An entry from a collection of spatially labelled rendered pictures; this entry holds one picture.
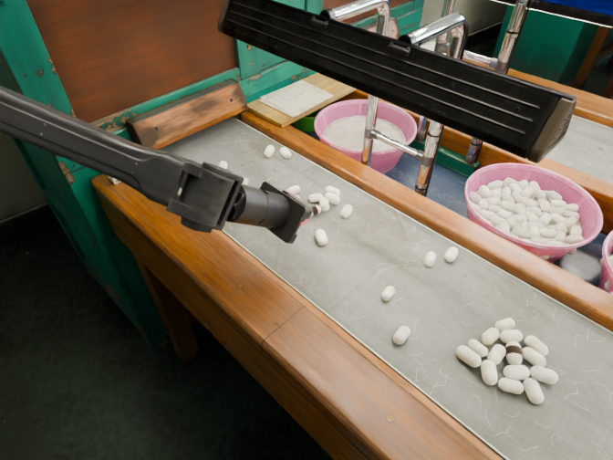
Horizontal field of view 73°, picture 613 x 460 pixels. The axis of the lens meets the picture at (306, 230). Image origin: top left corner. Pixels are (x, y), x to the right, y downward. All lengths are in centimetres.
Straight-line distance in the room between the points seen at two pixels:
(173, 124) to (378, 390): 73
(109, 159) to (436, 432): 53
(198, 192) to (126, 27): 54
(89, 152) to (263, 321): 34
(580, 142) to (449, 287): 65
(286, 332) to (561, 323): 45
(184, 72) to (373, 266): 64
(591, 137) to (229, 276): 101
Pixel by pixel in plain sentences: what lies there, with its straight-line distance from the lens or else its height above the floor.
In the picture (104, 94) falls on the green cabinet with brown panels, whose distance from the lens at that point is 101.
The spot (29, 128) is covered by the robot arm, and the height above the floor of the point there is 108.
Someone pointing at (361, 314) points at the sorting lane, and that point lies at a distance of 71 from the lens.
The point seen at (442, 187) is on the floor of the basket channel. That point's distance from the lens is 110.
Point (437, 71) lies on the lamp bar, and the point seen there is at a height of 110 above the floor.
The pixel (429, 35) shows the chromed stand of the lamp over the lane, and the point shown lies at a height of 111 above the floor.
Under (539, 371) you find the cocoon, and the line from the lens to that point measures 72.
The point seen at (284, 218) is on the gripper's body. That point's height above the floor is 88.
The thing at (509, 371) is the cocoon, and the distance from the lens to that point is 70.
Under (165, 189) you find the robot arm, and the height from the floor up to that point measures 101.
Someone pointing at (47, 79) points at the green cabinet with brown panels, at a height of 99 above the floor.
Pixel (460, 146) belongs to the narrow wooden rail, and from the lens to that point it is 116.
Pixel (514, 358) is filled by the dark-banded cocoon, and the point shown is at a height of 76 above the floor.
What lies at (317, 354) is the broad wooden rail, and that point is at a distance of 64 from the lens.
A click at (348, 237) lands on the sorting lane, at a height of 74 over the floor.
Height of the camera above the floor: 133
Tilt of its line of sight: 44 degrees down
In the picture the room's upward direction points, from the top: straight up
